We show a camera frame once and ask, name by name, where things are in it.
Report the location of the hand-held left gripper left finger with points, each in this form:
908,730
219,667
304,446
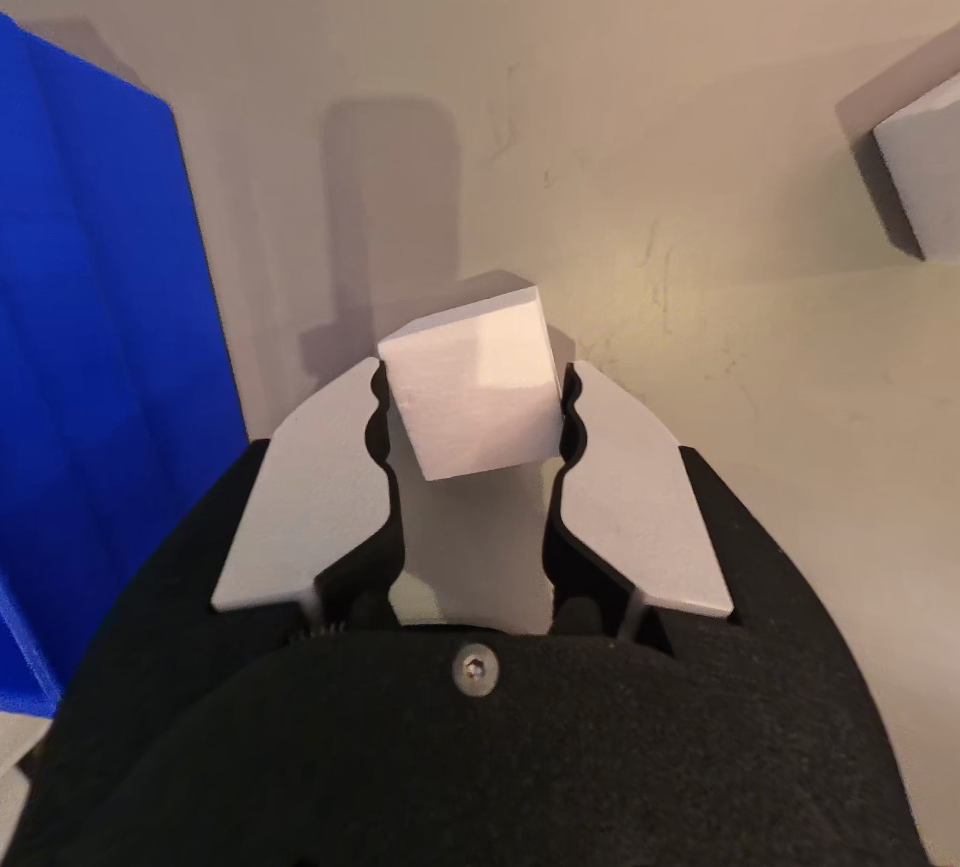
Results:
307,507

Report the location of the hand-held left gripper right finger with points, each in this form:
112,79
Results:
645,514

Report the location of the white foam cube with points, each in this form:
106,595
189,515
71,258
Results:
930,169
472,394

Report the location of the blue plastic bin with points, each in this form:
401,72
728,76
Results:
97,357

